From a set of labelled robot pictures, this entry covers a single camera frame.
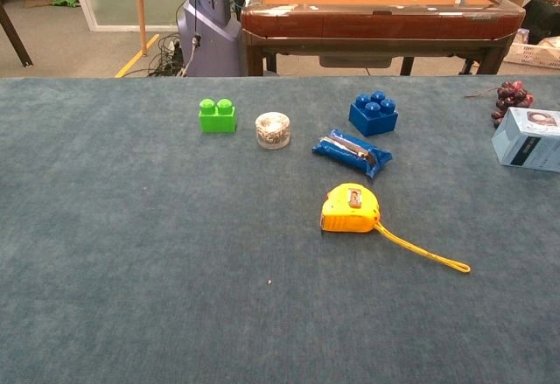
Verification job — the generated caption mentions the light blue cardboard box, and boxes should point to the light blue cardboard box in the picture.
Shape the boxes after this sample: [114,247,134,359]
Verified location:
[490,106,560,173]

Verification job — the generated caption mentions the brown mahjong table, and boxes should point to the brown mahjong table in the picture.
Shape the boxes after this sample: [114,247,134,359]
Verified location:
[240,0,526,77]

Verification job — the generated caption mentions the purple grape bunch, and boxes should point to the purple grape bunch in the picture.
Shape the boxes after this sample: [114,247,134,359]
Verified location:
[464,80,536,129]

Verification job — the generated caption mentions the wooden pole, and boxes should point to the wooden pole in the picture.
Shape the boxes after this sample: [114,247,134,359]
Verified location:
[133,0,149,56]

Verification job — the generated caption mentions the black floor cable bundle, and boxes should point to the black floor cable bundle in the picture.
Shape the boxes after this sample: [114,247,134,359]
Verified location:
[147,32,193,78]

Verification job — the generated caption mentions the black bag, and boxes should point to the black bag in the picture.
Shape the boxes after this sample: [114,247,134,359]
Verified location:
[522,0,560,46]

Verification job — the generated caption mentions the dark table leg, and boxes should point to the dark table leg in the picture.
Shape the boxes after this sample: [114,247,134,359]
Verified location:
[0,1,34,68]

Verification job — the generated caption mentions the yellow tape measure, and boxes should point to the yellow tape measure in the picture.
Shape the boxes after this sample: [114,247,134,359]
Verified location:
[320,182,472,275]

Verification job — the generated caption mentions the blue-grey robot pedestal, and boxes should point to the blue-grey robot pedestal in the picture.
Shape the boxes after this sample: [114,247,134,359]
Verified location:
[176,0,246,78]

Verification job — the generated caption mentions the blue snack packet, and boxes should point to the blue snack packet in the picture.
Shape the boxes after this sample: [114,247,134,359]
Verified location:
[311,128,394,179]

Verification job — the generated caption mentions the white plastic basket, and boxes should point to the white plastic basket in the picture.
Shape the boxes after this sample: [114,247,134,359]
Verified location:
[502,41,560,70]

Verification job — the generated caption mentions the blue table cloth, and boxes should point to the blue table cloth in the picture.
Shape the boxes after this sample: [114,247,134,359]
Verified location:
[0,76,560,384]

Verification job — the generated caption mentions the small silver tin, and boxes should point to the small silver tin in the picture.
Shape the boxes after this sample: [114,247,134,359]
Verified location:
[255,111,293,150]

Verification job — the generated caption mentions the blue toy brick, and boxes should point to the blue toy brick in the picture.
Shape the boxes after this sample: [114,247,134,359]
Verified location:
[348,90,400,137]

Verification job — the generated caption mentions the green toy brick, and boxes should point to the green toy brick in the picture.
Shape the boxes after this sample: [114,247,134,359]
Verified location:
[198,97,238,134]

